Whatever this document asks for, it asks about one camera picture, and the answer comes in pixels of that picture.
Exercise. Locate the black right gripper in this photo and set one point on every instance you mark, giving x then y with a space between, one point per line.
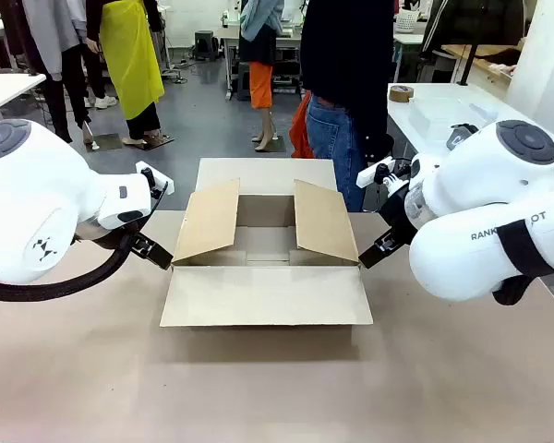
399 212

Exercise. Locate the brown cardboard box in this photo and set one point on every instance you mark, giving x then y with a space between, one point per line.
268 295

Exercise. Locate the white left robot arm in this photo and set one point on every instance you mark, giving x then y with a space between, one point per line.
37 194

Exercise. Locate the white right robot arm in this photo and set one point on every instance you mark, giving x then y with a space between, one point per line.
480 184

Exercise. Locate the large white side table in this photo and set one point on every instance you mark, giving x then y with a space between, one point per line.
434 147

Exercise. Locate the dark floor mat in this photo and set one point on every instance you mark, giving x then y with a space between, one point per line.
107 142

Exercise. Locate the orange bag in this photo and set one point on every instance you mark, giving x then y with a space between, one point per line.
301 134

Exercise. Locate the brown tape roll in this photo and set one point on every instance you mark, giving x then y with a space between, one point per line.
401 92

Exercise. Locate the person with white sneakers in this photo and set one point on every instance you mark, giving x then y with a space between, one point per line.
102 100

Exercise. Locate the person in yellow apron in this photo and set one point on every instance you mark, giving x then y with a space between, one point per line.
131 60

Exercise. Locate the figure with orange skirt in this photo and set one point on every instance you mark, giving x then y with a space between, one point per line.
261 78

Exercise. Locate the black pole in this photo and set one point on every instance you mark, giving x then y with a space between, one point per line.
467 64

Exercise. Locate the person in dark shirt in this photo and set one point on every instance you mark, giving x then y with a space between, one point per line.
346 46

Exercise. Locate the small white side table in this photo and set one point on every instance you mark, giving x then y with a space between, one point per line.
4 90

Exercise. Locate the wooden board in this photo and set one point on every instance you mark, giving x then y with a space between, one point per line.
489 57

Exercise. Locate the white perforated basket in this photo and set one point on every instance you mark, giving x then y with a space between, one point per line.
407 22

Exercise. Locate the person in grey hoodie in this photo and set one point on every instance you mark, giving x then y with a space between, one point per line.
55 41

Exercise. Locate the person in black striped jacket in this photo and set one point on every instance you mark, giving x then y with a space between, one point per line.
471 23

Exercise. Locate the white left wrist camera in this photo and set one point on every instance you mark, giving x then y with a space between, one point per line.
161 181

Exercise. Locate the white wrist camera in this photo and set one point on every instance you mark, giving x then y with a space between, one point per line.
371 174
161 181

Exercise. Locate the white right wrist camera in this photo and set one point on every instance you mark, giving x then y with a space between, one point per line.
371 174

